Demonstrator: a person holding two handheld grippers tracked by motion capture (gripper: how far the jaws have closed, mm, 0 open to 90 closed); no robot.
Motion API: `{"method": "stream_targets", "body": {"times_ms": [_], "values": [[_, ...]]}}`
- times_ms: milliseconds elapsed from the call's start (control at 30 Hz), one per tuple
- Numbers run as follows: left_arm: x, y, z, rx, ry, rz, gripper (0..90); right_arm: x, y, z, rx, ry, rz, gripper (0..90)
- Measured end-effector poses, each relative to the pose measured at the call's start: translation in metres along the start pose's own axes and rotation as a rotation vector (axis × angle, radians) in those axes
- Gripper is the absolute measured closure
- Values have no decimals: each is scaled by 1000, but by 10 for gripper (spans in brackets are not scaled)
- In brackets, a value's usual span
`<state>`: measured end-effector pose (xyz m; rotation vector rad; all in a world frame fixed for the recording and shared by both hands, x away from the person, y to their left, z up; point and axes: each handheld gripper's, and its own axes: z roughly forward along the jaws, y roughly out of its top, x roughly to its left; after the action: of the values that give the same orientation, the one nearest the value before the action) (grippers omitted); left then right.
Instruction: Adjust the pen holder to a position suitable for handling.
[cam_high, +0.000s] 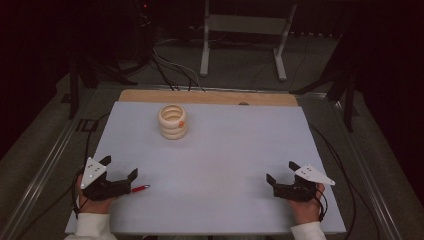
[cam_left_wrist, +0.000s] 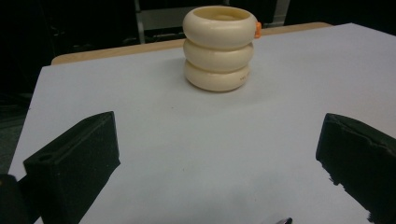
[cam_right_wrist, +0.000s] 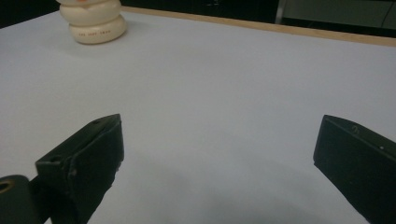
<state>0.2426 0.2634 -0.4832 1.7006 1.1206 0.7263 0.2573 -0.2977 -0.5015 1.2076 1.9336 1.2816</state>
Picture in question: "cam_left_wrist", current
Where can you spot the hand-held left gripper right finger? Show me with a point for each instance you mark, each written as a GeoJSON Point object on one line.
{"type": "Point", "coordinates": [364, 158]}

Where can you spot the white table sheet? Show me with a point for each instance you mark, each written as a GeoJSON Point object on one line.
{"type": "Point", "coordinates": [199, 130]}

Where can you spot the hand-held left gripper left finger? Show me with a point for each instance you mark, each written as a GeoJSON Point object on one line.
{"type": "Point", "coordinates": [74, 161]}

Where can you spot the small orange object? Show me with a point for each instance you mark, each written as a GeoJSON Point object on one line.
{"type": "Point", "coordinates": [258, 30]}

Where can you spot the cream ribbed round container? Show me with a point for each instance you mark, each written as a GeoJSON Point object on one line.
{"type": "Point", "coordinates": [218, 49]}

